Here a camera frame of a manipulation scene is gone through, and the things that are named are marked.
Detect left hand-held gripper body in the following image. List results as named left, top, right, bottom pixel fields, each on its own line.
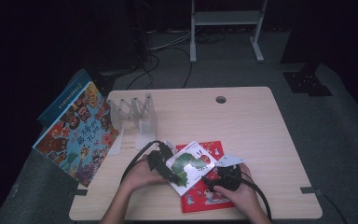
left=147, top=140, right=177, bottom=172

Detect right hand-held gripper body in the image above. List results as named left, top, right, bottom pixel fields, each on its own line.
left=214, top=154, right=246, bottom=192

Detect red picture book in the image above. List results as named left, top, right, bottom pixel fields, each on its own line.
left=175, top=140, right=236, bottom=215

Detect white caterpillar picture book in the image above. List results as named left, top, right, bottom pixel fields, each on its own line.
left=165, top=140, right=219, bottom=197

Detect white expandable book stand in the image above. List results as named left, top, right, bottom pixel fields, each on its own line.
left=106, top=92, right=158, bottom=157

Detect colourful animals picture book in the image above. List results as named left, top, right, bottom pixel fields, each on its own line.
left=32, top=81, right=121, bottom=189

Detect blue monster picture book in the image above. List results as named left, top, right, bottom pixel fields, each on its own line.
left=36, top=68, right=93, bottom=127

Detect person's left hand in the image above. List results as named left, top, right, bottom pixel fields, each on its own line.
left=122, top=154, right=169, bottom=194

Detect person's right hand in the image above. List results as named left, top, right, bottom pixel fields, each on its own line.
left=213, top=163, right=264, bottom=219

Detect grey tape strip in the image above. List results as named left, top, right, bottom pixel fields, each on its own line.
left=300, top=186, right=324, bottom=196
left=67, top=187, right=89, bottom=199

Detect black metal stand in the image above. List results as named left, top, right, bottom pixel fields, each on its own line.
left=281, top=59, right=334, bottom=97
left=89, top=72, right=117, bottom=96

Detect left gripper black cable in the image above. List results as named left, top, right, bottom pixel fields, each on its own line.
left=119, top=140, right=163, bottom=185

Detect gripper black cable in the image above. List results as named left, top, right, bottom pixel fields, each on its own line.
left=227, top=173, right=273, bottom=222
left=119, top=140, right=163, bottom=185

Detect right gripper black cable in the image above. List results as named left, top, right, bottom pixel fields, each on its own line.
left=227, top=173, right=273, bottom=222

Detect black floor cable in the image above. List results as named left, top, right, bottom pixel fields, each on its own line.
left=155, top=46, right=194, bottom=90
left=125, top=52, right=161, bottom=91

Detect grey floor cables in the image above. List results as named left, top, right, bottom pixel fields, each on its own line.
left=147, top=29, right=194, bottom=53

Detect white metal frame stand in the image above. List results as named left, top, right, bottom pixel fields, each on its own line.
left=189, top=0, right=269, bottom=64

